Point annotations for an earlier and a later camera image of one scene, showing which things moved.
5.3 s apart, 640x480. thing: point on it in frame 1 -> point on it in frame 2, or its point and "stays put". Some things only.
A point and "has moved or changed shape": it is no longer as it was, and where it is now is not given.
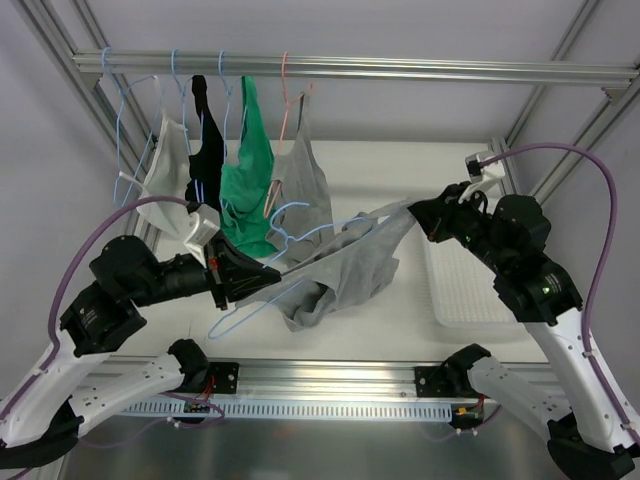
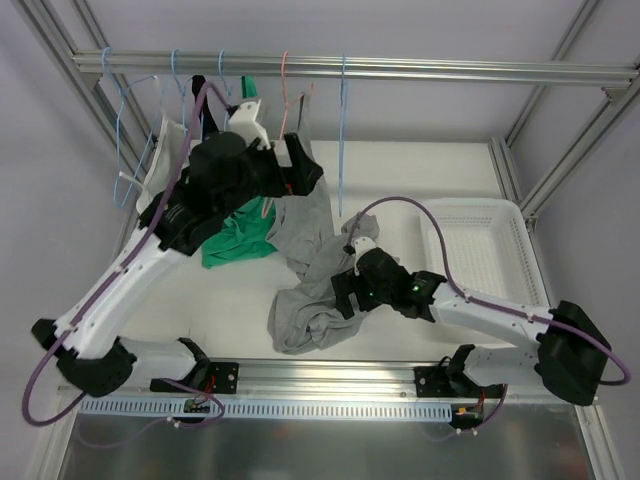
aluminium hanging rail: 340,68 stays put
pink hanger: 290,101 stays put
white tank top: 169,174 stays put
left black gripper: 216,276 -> 279,170
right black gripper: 441,220 -> 347,293
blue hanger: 284,245 -> 342,127
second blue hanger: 174,55 stays put
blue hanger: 143,80 stays put
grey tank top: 302,210 stays put
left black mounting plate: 226,377 stays put
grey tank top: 352,265 has moved or changed shape
